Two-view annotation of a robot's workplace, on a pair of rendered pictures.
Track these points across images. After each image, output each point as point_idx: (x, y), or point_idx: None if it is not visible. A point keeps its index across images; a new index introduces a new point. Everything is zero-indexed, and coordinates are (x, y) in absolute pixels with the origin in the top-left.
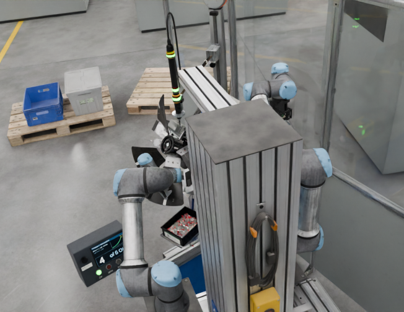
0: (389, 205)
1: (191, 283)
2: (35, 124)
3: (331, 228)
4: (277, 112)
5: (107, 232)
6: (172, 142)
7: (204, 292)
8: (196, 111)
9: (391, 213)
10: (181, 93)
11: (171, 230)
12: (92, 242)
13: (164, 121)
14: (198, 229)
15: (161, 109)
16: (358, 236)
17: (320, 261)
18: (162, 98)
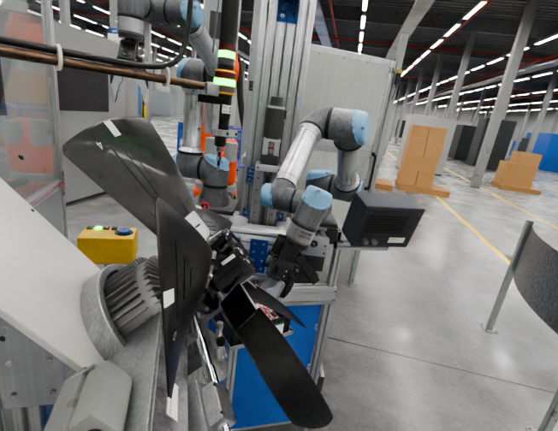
0: (35, 199)
1: (291, 216)
2: None
3: None
4: (143, 59)
5: (376, 196)
6: (230, 233)
7: (277, 233)
8: (149, 154)
9: (36, 209)
10: (199, 81)
11: (274, 316)
12: (393, 195)
13: (203, 266)
14: (302, 100)
15: (186, 266)
16: None
17: (11, 421)
18: (168, 215)
